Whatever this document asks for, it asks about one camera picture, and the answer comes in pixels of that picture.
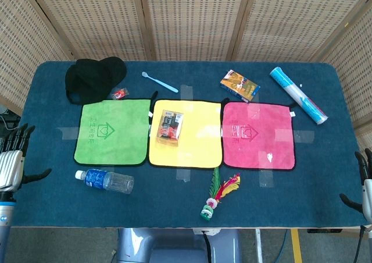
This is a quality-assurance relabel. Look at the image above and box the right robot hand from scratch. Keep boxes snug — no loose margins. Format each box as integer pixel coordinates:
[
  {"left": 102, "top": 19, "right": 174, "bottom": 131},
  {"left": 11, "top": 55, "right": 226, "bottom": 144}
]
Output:
[{"left": 339, "top": 148, "right": 372, "bottom": 218}]

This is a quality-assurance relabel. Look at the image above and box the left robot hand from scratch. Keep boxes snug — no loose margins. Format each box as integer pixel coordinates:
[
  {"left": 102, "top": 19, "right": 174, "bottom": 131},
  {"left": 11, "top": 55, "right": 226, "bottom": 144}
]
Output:
[{"left": 0, "top": 123, "right": 52, "bottom": 193}]

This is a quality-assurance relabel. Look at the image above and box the red black packet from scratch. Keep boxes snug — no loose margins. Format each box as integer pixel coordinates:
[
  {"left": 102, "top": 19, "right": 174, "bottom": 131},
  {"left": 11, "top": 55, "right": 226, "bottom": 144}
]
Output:
[{"left": 156, "top": 109, "right": 185, "bottom": 148}]

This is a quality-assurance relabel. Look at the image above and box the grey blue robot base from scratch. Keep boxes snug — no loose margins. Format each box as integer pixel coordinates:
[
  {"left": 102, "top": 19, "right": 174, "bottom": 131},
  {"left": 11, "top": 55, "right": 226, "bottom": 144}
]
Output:
[{"left": 115, "top": 228, "right": 242, "bottom": 263}]

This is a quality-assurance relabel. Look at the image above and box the green cloth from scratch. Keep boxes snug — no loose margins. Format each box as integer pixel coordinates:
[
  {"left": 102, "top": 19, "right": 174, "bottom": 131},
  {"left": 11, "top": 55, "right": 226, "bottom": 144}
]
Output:
[{"left": 73, "top": 98, "right": 152, "bottom": 167}]

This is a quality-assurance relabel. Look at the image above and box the pink cloth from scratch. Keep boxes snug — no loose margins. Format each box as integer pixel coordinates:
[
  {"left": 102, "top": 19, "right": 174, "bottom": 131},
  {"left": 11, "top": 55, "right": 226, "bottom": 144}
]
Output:
[{"left": 221, "top": 101, "right": 298, "bottom": 172}]

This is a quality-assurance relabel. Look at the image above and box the yellow cloth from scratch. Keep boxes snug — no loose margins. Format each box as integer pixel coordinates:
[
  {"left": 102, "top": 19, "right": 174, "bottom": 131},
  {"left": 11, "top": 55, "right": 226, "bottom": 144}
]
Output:
[{"left": 148, "top": 99, "right": 224, "bottom": 169}]

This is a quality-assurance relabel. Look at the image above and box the clear tape strip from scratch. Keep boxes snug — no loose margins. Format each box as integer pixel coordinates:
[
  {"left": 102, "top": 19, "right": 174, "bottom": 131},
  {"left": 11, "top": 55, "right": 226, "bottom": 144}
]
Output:
[
  {"left": 274, "top": 128, "right": 316, "bottom": 144},
  {"left": 179, "top": 84, "right": 194, "bottom": 102},
  {"left": 176, "top": 166, "right": 191, "bottom": 183},
  {"left": 56, "top": 126, "right": 81, "bottom": 141},
  {"left": 246, "top": 102, "right": 263, "bottom": 120},
  {"left": 259, "top": 169, "right": 274, "bottom": 188}
]

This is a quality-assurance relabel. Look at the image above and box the yellow floor tape line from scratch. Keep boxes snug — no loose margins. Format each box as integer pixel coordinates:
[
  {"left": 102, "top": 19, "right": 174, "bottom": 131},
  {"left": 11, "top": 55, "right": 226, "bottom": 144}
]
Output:
[{"left": 290, "top": 229, "right": 303, "bottom": 263}]

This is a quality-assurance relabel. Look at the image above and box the clear water bottle blue label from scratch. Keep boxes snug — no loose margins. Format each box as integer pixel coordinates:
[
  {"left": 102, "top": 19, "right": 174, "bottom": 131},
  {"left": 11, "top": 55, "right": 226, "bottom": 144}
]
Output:
[{"left": 74, "top": 168, "right": 135, "bottom": 195}]

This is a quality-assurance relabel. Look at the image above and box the blue white bag roll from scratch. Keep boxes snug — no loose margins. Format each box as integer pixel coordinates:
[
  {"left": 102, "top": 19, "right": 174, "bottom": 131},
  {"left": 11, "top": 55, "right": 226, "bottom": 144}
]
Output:
[{"left": 269, "top": 66, "right": 330, "bottom": 126}]

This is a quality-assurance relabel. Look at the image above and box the black cap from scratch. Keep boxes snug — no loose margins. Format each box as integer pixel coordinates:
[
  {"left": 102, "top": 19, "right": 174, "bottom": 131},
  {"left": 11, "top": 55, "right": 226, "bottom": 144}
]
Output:
[{"left": 65, "top": 56, "right": 128, "bottom": 105}]

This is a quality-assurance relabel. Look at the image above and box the white table leg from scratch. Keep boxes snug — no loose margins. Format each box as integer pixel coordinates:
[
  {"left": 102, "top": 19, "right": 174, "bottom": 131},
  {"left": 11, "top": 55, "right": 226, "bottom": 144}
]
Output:
[{"left": 255, "top": 229, "right": 263, "bottom": 263}]

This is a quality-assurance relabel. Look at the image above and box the woven wood screen panel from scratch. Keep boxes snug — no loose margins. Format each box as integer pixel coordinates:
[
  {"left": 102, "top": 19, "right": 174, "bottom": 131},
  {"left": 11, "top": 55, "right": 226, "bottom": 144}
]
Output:
[
  {"left": 0, "top": 0, "right": 73, "bottom": 108},
  {"left": 231, "top": 0, "right": 366, "bottom": 62},
  {"left": 318, "top": 0, "right": 372, "bottom": 147},
  {"left": 138, "top": 0, "right": 255, "bottom": 62},
  {"left": 24, "top": 0, "right": 156, "bottom": 62}
]

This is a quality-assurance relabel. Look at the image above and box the small red snack packet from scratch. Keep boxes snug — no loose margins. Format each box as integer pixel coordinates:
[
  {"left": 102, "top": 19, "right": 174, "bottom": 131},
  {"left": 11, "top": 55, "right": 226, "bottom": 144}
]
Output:
[{"left": 111, "top": 86, "right": 129, "bottom": 100}]

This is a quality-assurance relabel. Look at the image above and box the colourful feather shuttlecock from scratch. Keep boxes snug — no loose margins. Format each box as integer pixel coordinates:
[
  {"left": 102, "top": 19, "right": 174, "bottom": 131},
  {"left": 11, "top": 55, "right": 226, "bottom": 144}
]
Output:
[{"left": 199, "top": 166, "right": 242, "bottom": 221}]

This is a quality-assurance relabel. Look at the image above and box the orange and blue carton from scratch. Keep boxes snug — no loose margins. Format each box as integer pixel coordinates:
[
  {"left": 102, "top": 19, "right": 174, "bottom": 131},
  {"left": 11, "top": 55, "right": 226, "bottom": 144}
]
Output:
[{"left": 219, "top": 69, "right": 261, "bottom": 103}]

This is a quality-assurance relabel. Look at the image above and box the light blue toothbrush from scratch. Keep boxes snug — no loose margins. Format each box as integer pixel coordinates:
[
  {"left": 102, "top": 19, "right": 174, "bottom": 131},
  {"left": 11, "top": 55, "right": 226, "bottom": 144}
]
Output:
[{"left": 141, "top": 71, "right": 180, "bottom": 94}]

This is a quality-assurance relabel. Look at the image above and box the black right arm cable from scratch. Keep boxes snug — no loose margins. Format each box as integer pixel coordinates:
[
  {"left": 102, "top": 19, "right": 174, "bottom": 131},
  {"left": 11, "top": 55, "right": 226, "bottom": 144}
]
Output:
[{"left": 352, "top": 225, "right": 372, "bottom": 263}]

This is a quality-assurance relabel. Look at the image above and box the blue floor cable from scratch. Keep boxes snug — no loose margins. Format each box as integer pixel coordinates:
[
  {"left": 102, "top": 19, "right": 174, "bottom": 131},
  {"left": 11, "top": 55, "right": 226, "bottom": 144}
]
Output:
[{"left": 275, "top": 229, "right": 292, "bottom": 263}]

